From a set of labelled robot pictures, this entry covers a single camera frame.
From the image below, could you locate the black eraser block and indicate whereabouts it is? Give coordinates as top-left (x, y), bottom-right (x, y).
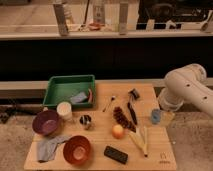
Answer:
top-left (104, 146), bottom-right (128, 164)

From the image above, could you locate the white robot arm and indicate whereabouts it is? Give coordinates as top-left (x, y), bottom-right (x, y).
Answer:
top-left (158, 63), bottom-right (213, 117)

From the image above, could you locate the small metal cup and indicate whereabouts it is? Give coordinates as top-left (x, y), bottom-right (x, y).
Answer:
top-left (79, 115), bottom-right (92, 130)

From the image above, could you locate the white paper cup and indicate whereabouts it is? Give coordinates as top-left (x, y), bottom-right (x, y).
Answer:
top-left (56, 102), bottom-right (72, 121)

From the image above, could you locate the blue glass cup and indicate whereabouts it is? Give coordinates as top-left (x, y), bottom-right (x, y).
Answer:
top-left (150, 108), bottom-right (175, 126)

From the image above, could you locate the red item in tray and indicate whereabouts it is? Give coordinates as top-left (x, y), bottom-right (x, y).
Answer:
top-left (88, 89), bottom-right (93, 103)

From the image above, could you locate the green plastic tray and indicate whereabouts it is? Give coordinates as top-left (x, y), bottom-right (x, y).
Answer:
top-left (43, 75), bottom-right (96, 109)

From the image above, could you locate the brown pine cone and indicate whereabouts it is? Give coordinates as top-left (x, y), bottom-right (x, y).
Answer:
top-left (113, 107), bottom-right (136, 132)

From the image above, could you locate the grey sponge in tray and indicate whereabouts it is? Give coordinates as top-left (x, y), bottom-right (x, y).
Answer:
top-left (70, 92), bottom-right (87, 104)

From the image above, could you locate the black brush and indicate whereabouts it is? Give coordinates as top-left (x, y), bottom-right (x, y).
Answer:
top-left (127, 102), bottom-right (137, 125)

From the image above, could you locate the orange fruit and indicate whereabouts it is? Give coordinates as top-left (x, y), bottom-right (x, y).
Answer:
top-left (112, 124), bottom-right (124, 139)

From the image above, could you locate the wooden board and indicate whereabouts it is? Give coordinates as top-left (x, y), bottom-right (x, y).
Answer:
top-left (24, 83), bottom-right (177, 171)

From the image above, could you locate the red-orange bowl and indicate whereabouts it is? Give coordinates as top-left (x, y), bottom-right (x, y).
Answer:
top-left (63, 135), bottom-right (91, 165)

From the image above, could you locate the purple bowl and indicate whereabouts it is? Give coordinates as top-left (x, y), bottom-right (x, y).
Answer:
top-left (32, 110), bottom-right (61, 136)

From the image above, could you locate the grey cloth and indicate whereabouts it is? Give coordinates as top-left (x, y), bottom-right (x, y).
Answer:
top-left (37, 135), bottom-right (70, 163)

